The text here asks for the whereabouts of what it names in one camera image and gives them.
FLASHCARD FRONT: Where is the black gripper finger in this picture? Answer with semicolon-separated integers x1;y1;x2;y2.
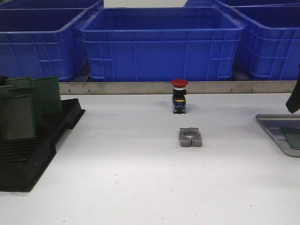
285;76;300;113

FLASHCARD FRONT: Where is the green perforated circuit board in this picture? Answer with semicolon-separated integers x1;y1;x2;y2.
280;127;300;150

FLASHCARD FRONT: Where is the silver metal tray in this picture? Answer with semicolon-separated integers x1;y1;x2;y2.
255;114;300;157

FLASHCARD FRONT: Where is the green circuit board rear right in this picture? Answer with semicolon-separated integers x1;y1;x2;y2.
32;76;62;115

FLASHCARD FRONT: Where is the green circuit board rear left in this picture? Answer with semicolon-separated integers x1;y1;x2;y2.
5;77;32;88

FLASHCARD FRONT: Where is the black slotted board rack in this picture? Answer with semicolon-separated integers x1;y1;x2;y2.
0;98;85;192

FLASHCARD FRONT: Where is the green circuit board far left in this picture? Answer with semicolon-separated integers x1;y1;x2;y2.
0;85;15;98

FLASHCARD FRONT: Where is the blue plastic crate right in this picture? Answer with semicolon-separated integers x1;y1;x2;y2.
232;6;300;81

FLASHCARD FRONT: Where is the blue plastic crate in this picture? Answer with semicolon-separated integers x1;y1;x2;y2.
80;7;244;82
0;8;89;82
232;6;300;81

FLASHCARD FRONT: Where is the grey metal clamp block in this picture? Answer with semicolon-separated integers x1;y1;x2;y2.
179;127;203;147

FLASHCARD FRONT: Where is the red emergency stop button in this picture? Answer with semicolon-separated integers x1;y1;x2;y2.
171;79;188;114

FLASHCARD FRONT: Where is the blue crate back right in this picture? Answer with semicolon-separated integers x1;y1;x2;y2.
184;0;300;8

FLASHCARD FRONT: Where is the blue plastic crate centre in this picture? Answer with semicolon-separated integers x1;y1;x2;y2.
80;7;244;82

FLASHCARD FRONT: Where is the blue plastic crate left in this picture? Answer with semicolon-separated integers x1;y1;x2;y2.
0;8;89;82

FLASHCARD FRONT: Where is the blue crate back left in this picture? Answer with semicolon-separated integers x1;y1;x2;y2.
0;0;104;9

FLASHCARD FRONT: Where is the metal table edge rail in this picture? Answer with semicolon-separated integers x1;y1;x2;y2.
59;81;296;95

